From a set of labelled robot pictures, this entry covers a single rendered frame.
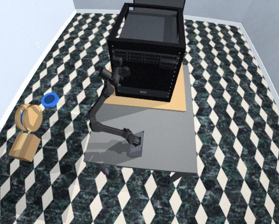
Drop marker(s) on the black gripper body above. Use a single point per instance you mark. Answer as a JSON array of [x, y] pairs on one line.
[[117, 61]]

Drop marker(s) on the tan flat board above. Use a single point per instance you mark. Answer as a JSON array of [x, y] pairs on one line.
[[177, 102]]

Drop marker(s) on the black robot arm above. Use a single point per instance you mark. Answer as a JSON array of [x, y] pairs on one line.
[[107, 91]]

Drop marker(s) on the black server rack frame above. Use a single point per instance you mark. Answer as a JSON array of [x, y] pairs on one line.
[[152, 32]]

